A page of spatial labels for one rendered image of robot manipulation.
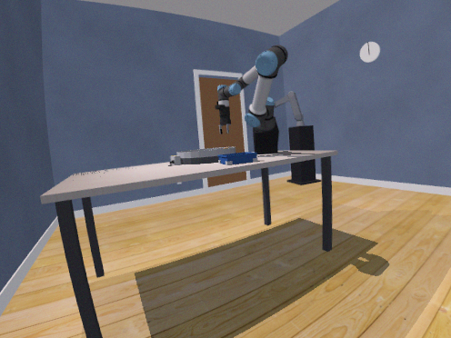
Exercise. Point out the blue plastic crate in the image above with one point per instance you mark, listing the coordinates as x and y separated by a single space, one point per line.
238 158

